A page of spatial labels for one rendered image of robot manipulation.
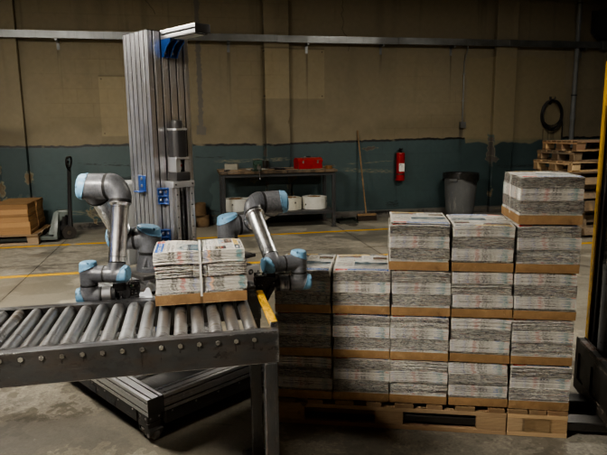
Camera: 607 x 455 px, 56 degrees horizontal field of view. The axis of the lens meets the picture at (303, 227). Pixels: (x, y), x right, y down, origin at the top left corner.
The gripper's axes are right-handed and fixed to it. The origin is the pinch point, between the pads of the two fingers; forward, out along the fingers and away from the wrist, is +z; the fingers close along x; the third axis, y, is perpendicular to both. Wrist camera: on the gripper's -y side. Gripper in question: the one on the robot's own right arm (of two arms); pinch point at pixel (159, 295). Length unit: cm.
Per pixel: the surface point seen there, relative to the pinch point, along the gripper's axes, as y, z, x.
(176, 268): 18.1, 8.8, -24.9
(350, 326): -24, 92, 5
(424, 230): 25, 125, -6
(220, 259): 20.8, 26.8, -25.0
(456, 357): -38, 141, -12
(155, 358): -5, 1, -62
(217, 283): 11.0, 24.9, -25.2
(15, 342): 1, -47, -50
